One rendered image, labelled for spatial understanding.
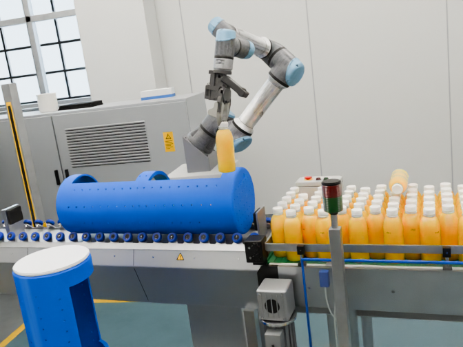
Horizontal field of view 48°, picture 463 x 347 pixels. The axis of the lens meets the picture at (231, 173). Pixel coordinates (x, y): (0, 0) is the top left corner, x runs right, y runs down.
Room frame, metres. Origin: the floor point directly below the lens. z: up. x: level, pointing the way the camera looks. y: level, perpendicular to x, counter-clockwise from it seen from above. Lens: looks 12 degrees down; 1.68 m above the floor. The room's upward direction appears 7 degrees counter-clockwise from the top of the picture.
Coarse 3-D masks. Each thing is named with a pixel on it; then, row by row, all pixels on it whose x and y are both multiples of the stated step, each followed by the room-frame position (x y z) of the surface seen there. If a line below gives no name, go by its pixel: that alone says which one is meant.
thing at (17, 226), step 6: (18, 204) 2.63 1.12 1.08; (6, 210) 2.55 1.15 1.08; (12, 210) 2.57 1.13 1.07; (18, 210) 2.60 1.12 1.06; (6, 216) 2.55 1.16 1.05; (12, 216) 2.56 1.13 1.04; (18, 216) 2.59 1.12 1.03; (6, 222) 2.55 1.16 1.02; (12, 222) 2.55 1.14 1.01; (18, 222) 2.61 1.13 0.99; (6, 228) 2.55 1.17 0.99; (12, 228) 2.57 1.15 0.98; (18, 228) 2.60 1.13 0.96; (18, 234) 2.59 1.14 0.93
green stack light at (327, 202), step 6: (324, 198) 1.61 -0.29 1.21; (330, 198) 1.59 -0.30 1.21; (336, 198) 1.59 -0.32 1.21; (324, 204) 1.61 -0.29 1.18; (330, 204) 1.59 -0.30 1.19; (336, 204) 1.59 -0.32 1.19; (342, 204) 1.61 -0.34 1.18; (324, 210) 1.61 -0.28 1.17; (330, 210) 1.59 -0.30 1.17; (336, 210) 1.59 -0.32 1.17
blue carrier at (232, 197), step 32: (64, 192) 2.32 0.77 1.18; (96, 192) 2.25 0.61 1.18; (128, 192) 2.19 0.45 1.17; (160, 192) 2.13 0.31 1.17; (192, 192) 2.07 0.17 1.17; (224, 192) 2.02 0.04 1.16; (64, 224) 2.31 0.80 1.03; (96, 224) 2.25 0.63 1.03; (128, 224) 2.19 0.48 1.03; (160, 224) 2.13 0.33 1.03; (192, 224) 2.07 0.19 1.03; (224, 224) 2.02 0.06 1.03
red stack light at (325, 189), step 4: (340, 184) 1.60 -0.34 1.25; (324, 188) 1.60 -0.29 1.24; (328, 188) 1.59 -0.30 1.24; (332, 188) 1.59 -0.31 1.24; (336, 188) 1.59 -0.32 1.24; (340, 188) 1.60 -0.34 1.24; (324, 192) 1.60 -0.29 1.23; (328, 192) 1.59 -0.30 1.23; (332, 192) 1.59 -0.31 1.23; (336, 192) 1.59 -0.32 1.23; (340, 192) 1.60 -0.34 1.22; (324, 196) 1.60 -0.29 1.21; (328, 196) 1.59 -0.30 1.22; (332, 196) 1.59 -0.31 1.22; (336, 196) 1.59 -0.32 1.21
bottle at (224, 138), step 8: (224, 128) 1.99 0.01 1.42; (216, 136) 2.00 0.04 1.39; (224, 136) 1.98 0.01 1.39; (232, 136) 2.00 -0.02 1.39; (216, 144) 2.00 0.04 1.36; (224, 144) 1.98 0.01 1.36; (232, 144) 1.99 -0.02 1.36; (224, 152) 1.98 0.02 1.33; (232, 152) 1.99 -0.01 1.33; (224, 160) 1.98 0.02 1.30; (232, 160) 1.99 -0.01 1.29; (224, 168) 1.98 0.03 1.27; (232, 168) 1.99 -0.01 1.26
